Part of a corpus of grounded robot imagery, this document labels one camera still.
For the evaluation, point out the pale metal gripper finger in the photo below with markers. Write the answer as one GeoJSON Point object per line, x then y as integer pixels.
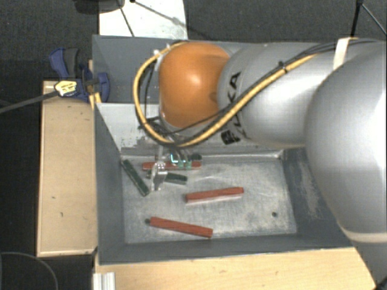
{"type": "Point", "coordinates": [154, 177]}
{"type": "Point", "coordinates": [162, 180]}

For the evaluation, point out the dark green flat block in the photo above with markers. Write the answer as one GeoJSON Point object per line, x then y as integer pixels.
{"type": "Point", "coordinates": [176, 178]}
{"type": "Point", "coordinates": [135, 178]}

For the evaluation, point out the grey metal bin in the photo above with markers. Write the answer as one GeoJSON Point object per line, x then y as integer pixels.
{"type": "Point", "coordinates": [242, 222]}

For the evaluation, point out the red-brown flat block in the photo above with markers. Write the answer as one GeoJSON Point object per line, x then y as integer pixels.
{"type": "Point", "coordinates": [148, 165]}
{"type": "Point", "coordinates": [214, 194]}
{"type": "Point", "coordinates": [181, 226]}

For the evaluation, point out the pale wood flat board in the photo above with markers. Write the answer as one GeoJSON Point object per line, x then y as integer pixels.
{"type": "Point", "coordinates": [68, 177]}

